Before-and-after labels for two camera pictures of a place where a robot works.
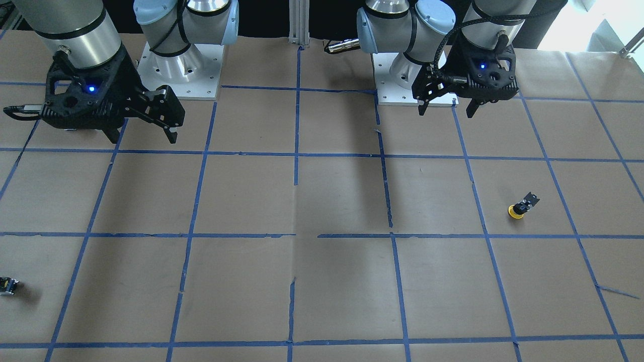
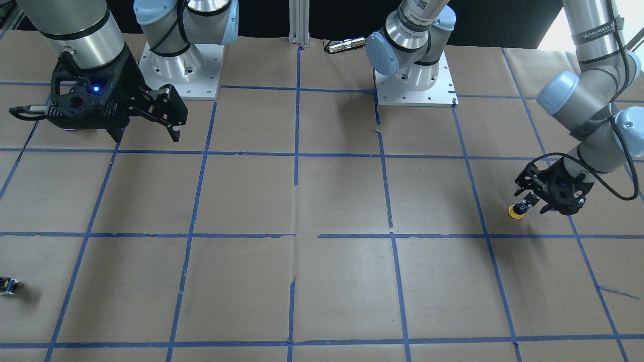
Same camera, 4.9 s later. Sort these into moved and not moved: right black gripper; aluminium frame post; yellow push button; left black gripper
Moved: left black gripper
Not moved: aluminium frame post; right black gripper; yellow push button
